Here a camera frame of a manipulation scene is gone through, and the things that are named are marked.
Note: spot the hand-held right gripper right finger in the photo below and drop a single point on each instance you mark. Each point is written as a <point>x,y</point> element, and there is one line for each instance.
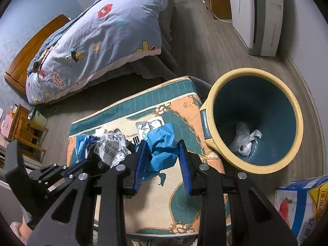
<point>184,169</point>

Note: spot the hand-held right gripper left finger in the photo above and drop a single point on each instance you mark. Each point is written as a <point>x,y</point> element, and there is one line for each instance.
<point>139,164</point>

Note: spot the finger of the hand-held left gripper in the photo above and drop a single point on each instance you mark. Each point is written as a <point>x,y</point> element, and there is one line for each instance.
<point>76,164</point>
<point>67,178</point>

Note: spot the blue plastic wrapper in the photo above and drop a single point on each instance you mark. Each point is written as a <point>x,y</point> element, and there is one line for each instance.
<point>80,146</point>

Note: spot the blue paper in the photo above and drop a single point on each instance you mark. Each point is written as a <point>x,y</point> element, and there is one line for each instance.
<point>161,148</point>

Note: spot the silver plastic packaging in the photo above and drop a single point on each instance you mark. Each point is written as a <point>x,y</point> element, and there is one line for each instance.
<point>112,146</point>

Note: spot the white paper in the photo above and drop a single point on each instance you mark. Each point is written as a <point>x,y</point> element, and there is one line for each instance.
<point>243,138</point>

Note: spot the yellow-rimmed teal trash bin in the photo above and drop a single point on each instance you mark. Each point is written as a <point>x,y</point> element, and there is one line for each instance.
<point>256,102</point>

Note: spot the silver blister pack with barcode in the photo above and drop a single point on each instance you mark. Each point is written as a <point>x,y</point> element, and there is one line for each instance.
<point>147,128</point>

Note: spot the pink box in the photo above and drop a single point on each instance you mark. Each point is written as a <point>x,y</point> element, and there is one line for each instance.
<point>6,125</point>

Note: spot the small wooden chair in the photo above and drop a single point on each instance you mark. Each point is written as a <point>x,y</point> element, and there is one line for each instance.
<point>25,125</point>

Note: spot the pale green box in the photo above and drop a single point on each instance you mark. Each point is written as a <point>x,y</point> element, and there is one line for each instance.
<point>38,117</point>

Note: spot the person's leg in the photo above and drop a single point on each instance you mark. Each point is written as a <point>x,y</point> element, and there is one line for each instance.
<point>21,232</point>

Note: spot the wooden headboard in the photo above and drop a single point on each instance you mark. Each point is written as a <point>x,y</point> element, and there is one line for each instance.
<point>23,56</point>

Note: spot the blue carton with fruit print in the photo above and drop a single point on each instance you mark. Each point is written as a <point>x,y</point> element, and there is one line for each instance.
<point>294,205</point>

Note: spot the grey bed skirt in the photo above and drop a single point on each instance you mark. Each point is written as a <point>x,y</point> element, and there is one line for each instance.
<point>166,43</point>

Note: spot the printed blue duvet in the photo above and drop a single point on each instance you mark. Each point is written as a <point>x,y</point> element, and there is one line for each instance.
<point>102,30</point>

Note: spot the wooden cabinet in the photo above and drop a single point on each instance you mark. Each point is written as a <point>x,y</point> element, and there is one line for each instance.
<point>220,2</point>

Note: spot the white air purifier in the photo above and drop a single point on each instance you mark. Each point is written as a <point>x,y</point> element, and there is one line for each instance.
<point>266,18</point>

